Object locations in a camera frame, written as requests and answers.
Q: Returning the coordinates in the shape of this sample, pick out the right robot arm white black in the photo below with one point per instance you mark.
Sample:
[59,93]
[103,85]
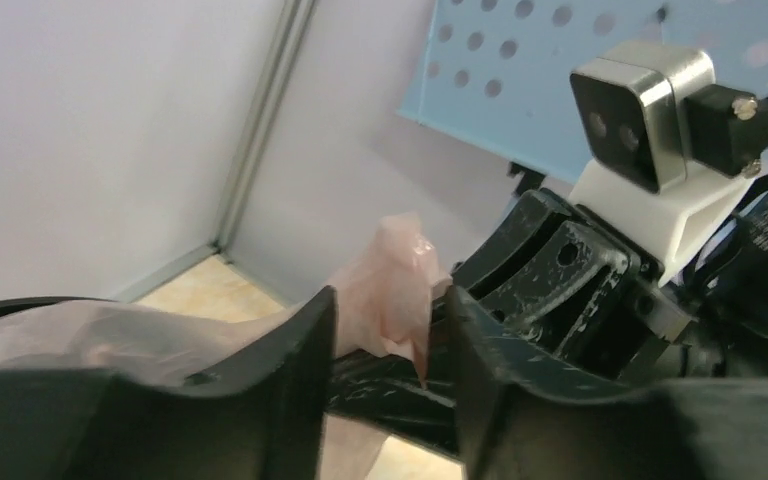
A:
[727,295]

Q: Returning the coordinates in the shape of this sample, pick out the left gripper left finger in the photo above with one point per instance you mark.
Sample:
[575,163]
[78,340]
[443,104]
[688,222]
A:
[258,414]

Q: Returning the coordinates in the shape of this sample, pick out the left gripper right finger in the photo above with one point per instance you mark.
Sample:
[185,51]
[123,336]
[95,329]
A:
[521,413]

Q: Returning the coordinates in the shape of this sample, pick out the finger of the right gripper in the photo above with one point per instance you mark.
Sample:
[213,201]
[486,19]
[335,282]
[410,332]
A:
[385,392]

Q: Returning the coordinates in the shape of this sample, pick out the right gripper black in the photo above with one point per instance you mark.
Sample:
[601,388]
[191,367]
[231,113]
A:
[562,279]

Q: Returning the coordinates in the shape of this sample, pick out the aluminium frame rail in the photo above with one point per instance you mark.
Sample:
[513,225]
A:
[289,33]

